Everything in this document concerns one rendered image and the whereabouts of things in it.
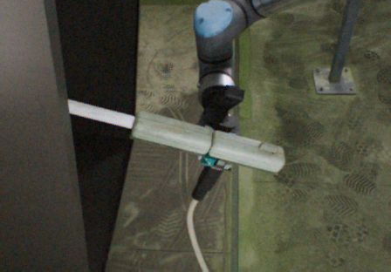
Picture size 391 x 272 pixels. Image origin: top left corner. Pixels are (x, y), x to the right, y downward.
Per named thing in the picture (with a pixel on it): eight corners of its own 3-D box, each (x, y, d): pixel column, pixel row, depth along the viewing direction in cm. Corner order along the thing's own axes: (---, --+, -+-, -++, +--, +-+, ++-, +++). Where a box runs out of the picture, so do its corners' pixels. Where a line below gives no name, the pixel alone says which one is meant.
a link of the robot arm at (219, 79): (240, 79, 99) (203, 67, 97) (241, 92, 95) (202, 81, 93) (226, 104, 105) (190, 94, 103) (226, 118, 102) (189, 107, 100)
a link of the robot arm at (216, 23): (215, -10, 99) (217, 34, 107) (182, 11, 93) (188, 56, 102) (246, 1, 94) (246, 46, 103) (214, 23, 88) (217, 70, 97)
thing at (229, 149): (245, 198, 99) (289, 140, 82) (245, 215, 95) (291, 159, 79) (40, 150, 90) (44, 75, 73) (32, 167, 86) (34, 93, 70)
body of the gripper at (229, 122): (223, 154, 94) (222, 118, 102) (238, 131, 88) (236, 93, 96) (192, 146, 92) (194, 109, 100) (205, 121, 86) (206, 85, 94)
